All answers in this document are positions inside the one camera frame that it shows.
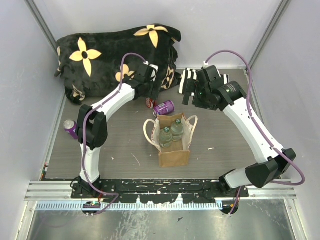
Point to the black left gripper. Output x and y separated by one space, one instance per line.
153 93

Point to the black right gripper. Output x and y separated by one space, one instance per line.
190 88

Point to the red soda can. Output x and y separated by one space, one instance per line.
150 103

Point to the purple can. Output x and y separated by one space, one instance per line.
164 108
70 128

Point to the glass soda water bottle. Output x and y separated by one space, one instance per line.
177 130

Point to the burlap canvas tote bag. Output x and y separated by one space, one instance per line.
178 153

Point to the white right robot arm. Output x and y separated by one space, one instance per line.
271 157

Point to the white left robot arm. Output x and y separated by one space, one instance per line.
92 123

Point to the black white striped cloth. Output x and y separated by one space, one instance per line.
189 73

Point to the black floral plush blanket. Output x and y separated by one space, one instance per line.
93 64

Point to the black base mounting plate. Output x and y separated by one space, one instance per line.
157 191

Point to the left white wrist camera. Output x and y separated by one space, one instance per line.
154 72

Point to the aluminium rail frame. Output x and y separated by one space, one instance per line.
50 190

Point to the white slotted cable duct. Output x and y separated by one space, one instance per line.
95 206

